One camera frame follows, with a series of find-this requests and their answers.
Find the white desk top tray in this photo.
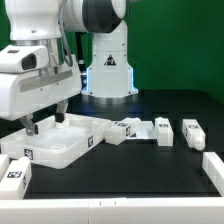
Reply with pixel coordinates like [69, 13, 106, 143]
[0, 113, 112, 169]

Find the white right wall bar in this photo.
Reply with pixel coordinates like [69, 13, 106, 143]
[202, 152, 224, 197]

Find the white front wall bar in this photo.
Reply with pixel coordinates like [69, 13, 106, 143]
[0, 197, 224, 224]

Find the white wall bar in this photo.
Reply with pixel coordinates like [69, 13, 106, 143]
[0, 197, 224, 224]
[202, 152, 224, 197]

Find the white block far left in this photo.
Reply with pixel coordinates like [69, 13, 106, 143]
[0, 154, 9, 181]

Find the white marker base plate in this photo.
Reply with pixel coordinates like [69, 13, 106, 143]
[129, 121, 156, 140]

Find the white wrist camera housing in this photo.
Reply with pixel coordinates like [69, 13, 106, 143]
[0, 45, 49, 73]

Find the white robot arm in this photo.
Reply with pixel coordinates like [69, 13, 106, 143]
[0, 0, 138, 136]

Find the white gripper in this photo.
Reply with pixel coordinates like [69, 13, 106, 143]
[0, 64, 81, 136]

